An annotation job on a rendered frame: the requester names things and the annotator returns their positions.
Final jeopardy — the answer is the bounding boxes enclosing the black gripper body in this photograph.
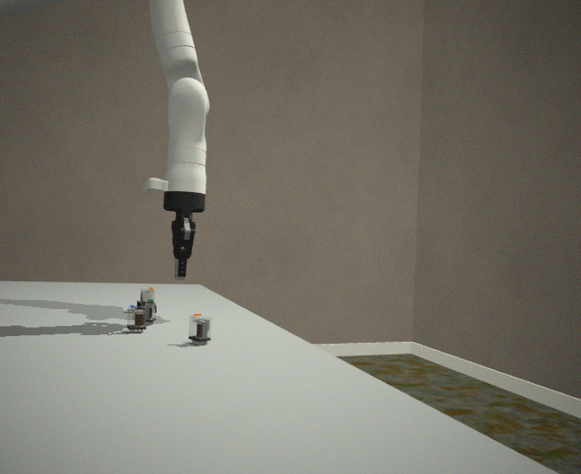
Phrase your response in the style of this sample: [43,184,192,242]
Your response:
[164,191,205,240]

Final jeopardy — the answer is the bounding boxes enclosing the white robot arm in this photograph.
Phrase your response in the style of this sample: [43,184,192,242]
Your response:
[0,0,209,194]

